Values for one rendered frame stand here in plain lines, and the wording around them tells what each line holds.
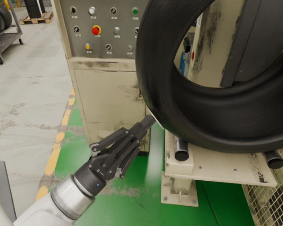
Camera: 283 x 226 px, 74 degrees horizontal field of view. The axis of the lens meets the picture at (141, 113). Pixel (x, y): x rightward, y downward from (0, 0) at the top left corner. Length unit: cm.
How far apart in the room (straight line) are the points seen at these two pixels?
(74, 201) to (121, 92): 95
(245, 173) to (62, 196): 59
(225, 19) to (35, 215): 80
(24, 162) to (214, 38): 177
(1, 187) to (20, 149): 115
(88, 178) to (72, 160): 138
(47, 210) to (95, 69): 96
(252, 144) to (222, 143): 8
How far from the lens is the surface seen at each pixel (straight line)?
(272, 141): 62
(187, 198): 156
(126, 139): 47
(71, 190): 46
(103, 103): 140
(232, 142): 59
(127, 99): 133
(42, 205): 49
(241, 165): 79
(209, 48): 82
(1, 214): 33
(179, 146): 61
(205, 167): 73
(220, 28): 81
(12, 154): 213
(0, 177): 105
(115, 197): 156
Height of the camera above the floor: 137
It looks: 38 degrees down
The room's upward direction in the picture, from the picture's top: straight up
